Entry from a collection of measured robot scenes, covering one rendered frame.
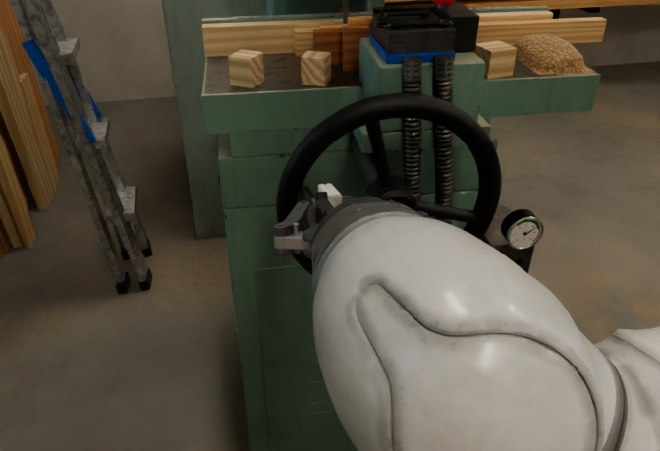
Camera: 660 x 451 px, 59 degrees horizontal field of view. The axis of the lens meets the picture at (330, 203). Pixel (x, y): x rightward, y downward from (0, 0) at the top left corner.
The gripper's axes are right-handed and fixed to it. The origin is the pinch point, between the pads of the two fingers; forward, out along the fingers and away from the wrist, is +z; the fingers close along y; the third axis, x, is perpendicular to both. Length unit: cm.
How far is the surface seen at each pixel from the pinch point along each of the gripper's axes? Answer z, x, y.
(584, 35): 41, -18, -52
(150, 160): 210, 18, 52
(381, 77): 16.0, -12.4, -9.5
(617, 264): 114, 53, -111
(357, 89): 26.6, -10.8, -8.3
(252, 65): 27.1, -15.0, 6.3
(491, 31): 40, -19, -34
